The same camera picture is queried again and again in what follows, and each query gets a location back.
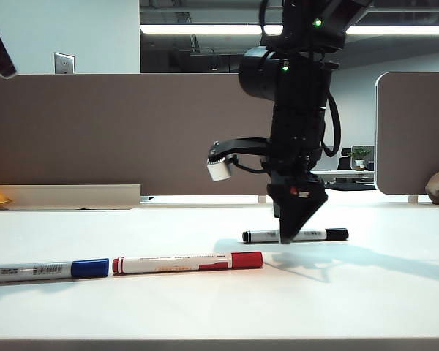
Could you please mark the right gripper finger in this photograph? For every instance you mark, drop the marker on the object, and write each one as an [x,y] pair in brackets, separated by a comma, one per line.
[296,212]

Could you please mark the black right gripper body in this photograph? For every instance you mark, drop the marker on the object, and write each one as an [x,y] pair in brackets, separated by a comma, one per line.
[296,139]

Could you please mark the black whiteboard marker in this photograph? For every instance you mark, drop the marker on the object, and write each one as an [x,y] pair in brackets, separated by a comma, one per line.
[263,235]

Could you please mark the red whiteboard marker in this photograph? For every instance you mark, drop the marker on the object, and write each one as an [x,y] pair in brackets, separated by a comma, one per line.
[186,263]

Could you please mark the blue whiteboard marker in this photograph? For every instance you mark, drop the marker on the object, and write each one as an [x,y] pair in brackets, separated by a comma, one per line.
[88,268]

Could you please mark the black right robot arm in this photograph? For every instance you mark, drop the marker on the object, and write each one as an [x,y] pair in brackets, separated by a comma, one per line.
[300,84]

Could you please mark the white partition support foot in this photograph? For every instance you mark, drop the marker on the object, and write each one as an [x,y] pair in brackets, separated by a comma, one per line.
[262,199]
[412,199]

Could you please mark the black office chair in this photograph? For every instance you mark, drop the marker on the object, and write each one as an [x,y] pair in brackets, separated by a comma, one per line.
[345,162]

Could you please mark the distant white desk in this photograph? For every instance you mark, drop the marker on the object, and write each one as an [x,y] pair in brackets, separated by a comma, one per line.
[351,176]

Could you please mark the small potted green plant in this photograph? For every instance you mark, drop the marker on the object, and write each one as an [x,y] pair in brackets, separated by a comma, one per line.
[360,156]

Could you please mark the brown felt desk partition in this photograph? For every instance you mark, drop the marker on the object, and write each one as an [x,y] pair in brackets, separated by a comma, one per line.
[413,135]
[131,135]

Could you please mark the white ceiling light strip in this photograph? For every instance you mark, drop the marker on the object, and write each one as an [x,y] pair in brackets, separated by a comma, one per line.
[205,30]

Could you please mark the beige desk tray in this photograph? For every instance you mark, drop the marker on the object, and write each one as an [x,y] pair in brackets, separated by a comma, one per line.
[77,196]

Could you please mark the black right camera bracket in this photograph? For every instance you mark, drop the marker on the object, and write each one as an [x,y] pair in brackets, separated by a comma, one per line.
[245,144]

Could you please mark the metal wall switch plate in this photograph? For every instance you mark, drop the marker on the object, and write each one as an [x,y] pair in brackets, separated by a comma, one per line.
[64,63]

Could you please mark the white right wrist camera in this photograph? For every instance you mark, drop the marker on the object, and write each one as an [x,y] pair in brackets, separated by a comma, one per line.
[219,170]

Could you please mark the grey ceiling air duct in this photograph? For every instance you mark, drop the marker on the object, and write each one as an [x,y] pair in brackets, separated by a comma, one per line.
[223,44]

